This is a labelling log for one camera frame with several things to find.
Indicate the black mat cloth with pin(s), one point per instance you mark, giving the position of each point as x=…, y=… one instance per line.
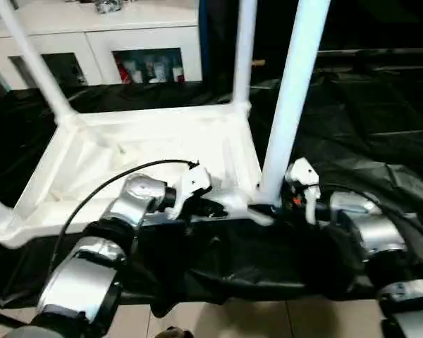
x=373, y=141

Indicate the small tan label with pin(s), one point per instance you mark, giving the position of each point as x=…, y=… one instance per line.
x=259, y=63

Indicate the white plastic table top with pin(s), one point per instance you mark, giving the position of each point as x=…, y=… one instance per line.
x=144, y=134

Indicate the blue white printed mug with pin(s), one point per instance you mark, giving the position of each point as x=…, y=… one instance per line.
x=158, y=72

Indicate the small brown rounded object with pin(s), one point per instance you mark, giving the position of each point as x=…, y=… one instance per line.
x=174, y=332

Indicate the black backdrop cloth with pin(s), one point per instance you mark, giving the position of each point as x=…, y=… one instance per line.
x=373, y=24

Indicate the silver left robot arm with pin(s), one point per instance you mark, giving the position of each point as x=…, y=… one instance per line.
x=77, y=281

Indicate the white ceramic cup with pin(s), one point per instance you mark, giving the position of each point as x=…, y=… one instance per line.
x=178, y=73

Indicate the red bottle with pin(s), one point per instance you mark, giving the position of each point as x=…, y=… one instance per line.
x=121, y=72

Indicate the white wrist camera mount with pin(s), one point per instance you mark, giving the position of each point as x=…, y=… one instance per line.
x=303, y=172
x=194, y=179

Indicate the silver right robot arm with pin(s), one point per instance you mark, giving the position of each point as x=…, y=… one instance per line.
x=373, y=229

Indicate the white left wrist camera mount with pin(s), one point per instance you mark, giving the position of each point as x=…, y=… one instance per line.
x=194, y=179

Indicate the white glass-door cabinet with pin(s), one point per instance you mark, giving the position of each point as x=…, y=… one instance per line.
x=127, y=35

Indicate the black table stand leg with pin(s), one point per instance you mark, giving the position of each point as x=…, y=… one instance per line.
x=3, y=313

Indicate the white can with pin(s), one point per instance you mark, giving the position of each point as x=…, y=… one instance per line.
x=137, y=75

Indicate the silver bowl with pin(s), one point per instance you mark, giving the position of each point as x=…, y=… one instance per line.
x=107, y=5

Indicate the dark blue vertical panel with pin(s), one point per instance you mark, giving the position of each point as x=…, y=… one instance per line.
x=203, y=35

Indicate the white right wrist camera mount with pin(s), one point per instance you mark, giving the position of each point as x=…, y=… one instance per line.
x=303, y=172

